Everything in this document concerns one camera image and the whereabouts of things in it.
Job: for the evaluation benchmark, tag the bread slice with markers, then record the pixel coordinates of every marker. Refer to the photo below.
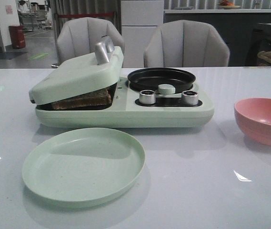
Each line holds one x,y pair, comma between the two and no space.
96,99

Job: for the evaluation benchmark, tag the mint green hinged lid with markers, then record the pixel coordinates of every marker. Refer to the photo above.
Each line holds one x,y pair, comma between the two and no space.
79,75

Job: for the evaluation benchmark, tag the mint green breakfast maker base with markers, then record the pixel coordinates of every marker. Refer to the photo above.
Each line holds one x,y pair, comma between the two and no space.
125,113

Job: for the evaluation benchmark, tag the left silver control knob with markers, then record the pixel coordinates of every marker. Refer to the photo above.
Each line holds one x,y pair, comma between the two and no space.
147,97

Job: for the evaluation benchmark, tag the silver control knob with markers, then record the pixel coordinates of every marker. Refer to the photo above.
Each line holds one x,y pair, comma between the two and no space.
147,97
189,98

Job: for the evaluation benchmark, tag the black round frying pan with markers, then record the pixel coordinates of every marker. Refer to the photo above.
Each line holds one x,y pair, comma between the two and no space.
151,78

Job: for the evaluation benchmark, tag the right silver control knob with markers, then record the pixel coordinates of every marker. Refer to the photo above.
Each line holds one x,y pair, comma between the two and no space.
189,98

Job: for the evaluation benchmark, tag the mint green round plate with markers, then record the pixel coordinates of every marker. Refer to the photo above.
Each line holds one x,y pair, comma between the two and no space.
84,167

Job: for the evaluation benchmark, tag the right beige upholstered chair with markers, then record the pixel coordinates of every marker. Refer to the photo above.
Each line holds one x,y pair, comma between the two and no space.
185,43

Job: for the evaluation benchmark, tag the beige upholstered chair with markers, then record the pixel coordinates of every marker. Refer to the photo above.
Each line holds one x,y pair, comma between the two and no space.
78,37
185,43

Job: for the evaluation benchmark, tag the white cabinet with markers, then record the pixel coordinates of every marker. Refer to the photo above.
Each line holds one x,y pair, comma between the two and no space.
139,18

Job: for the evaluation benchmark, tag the left beige upholstered chair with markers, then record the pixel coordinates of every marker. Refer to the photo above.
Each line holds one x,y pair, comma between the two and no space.
78,37

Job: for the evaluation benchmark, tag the red barrier belt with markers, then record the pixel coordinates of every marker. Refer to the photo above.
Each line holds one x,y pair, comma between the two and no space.
93,15

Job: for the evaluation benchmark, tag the pink bowl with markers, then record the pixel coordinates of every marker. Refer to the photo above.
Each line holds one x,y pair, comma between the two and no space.
253,117

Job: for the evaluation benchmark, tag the dark counter with white top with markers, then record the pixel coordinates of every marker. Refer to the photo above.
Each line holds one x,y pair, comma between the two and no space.
235,26

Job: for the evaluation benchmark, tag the fruit plate on counter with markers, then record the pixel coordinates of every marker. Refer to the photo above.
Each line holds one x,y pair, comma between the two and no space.
226,5

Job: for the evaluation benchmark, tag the red bin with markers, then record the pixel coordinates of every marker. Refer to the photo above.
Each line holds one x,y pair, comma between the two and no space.
17,36

